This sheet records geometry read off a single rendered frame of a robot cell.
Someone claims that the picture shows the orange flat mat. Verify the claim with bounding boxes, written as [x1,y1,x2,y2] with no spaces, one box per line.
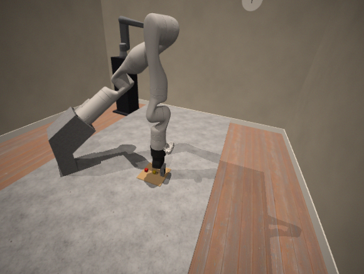
[136,162,171,187]

